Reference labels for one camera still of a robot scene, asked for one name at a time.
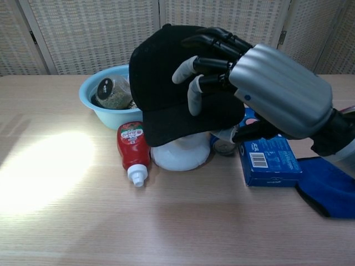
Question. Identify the metal screen hinge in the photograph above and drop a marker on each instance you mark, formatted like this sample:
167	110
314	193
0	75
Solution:
283	37

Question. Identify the woven folding screen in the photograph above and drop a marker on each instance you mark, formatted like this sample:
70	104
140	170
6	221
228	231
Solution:
83	30

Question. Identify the red ketchup squeeze bottle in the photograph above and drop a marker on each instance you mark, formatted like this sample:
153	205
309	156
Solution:
133	149

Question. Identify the black baseball cap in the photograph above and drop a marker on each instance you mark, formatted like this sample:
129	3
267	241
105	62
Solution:
158	83

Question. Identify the blue cloth with black trim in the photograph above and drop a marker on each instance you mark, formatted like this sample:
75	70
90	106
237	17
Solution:
324	188

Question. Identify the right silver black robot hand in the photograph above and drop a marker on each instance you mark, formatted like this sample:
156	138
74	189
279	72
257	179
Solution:
283	91

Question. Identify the blue soda can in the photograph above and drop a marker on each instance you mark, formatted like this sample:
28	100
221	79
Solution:
223	145

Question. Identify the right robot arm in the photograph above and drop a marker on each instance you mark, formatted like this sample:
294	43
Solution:
338	138

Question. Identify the clear jar with black lid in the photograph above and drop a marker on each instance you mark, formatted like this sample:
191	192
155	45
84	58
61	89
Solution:
111	94

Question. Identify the blue Oreo cookie box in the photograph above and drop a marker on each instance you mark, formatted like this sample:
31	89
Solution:
269	163

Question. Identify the light blue plastic bowl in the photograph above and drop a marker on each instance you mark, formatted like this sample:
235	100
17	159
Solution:
111	119

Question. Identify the white foam mannequin head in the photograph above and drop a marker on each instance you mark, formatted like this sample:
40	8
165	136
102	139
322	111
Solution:
180	158

